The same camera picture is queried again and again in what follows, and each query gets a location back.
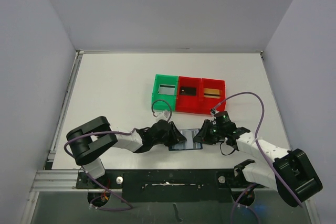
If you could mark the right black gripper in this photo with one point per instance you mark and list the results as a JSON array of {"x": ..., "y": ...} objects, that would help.
[{"x": 207, "y": 133}]

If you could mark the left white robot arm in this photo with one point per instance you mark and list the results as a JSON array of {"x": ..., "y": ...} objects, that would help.
[{"x": 86, "y": 143}]

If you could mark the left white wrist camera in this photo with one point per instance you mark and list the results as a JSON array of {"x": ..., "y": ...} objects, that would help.
[{"x": 162, "y": 115}]

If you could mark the middle red plastic bin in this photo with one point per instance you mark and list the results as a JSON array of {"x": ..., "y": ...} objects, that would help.
[{"x": 188, "y": 96}]

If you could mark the black card in bin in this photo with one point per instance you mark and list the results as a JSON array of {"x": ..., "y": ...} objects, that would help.
[{"x": 189, "y": 91}]

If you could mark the red plastic bin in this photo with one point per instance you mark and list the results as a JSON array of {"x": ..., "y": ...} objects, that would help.
[
  {"x": 188, "y": 96},
  {"x": 206, "y": 104}
]

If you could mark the aluminium front rail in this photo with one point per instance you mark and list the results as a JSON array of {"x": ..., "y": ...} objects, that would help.
[{"x": 54, "y": 180}]

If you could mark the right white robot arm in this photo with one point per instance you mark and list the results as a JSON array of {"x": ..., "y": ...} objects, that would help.
[{"x": 289, "y": 172}]

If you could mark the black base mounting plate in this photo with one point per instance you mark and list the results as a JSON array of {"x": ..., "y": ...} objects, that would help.
[{"x": 174, "y": 185}]

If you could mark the gold card in bin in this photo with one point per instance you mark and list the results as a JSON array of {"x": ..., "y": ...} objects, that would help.
[{"x": 211, "y": 93}]

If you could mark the green plastic bin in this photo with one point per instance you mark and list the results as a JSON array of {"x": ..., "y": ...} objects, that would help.
[{"x": 170, "y": 99}]

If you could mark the right red plastic bin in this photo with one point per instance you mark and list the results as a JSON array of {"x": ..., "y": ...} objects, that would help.
[{"x": 206, "y": 104}]

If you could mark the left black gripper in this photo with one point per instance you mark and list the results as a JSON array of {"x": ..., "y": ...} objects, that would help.
[{"x": 176, "y": 137}]

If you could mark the blue leather card holder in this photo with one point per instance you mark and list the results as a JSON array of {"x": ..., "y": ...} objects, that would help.
[{"x": 188, "y": 144}]

